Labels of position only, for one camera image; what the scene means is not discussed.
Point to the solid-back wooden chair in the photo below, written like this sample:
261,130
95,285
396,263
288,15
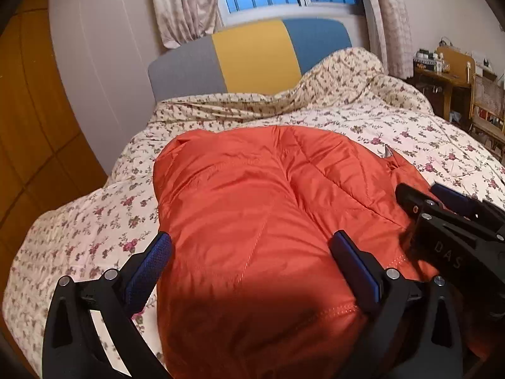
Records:
457,61

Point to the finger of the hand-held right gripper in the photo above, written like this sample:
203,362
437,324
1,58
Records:
409,201
451,196

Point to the wooden wardrobe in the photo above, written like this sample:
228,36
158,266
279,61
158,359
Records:
31,106

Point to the wooden desk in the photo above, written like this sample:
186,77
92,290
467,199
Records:
446,78

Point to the floral curtain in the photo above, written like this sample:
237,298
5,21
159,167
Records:
177,4
394,27

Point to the cane-back wooden chair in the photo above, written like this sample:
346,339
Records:
487,94

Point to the black box on desk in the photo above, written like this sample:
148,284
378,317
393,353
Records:
428,63

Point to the orange down jacket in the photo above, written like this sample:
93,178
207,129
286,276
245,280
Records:
256,205

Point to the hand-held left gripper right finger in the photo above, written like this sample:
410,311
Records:
357,268

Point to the grey yellow blue headboard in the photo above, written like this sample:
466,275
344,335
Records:
252,55

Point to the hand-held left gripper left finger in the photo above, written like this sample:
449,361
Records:
150,268

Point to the large-flower print quilt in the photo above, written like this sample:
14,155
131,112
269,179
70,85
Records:
98,213

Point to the small-flower print blanket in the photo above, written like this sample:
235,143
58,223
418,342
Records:
347,75

